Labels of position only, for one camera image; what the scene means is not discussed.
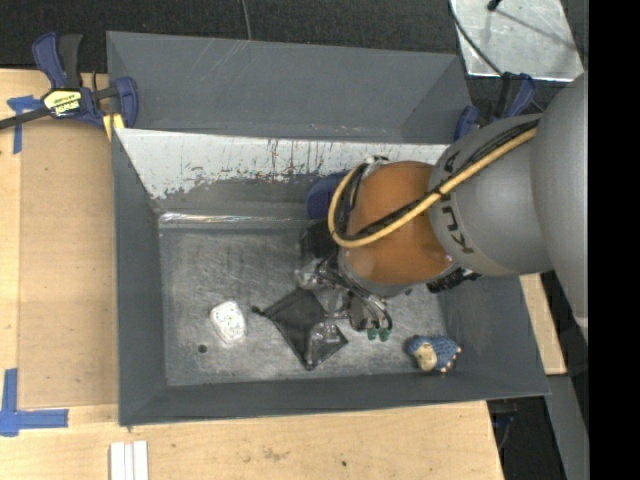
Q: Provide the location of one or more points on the white speckled lump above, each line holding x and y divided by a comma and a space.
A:
228, 322

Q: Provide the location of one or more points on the blue toy animal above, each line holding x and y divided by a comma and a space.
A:
434, 352

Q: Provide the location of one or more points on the dark blue rounded thing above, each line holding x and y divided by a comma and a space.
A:
320, 195

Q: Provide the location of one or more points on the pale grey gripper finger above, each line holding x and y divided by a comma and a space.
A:
315, 280
325, 342

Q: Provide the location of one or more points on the black square packet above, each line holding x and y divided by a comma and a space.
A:
292, 318

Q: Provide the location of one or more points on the grey metal bin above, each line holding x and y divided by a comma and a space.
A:
210, 268

